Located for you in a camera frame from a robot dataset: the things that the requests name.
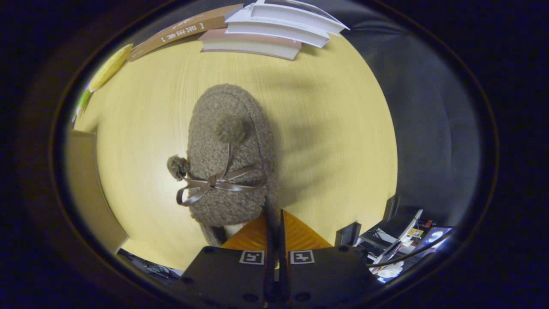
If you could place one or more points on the brown book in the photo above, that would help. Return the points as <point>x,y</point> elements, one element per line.
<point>180,34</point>

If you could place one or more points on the white round cup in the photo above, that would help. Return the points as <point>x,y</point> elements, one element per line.
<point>389,271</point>

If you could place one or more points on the small green object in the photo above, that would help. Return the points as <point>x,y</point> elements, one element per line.
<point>82,103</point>

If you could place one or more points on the brown fuzzy shoe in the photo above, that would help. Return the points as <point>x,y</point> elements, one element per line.
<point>214,111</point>

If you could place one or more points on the yellow plush toy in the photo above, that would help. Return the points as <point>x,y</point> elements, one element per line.
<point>109,68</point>

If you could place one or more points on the black box-shaped device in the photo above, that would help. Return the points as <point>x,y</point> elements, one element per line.
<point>346,235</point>

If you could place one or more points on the grey-brown storage box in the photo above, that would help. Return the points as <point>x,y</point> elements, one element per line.
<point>90,193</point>

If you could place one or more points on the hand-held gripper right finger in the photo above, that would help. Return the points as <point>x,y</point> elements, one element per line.
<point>326,279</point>

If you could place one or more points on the plain white book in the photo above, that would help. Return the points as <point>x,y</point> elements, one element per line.
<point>274,31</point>

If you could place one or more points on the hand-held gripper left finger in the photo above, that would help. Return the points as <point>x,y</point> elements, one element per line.
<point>227,279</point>

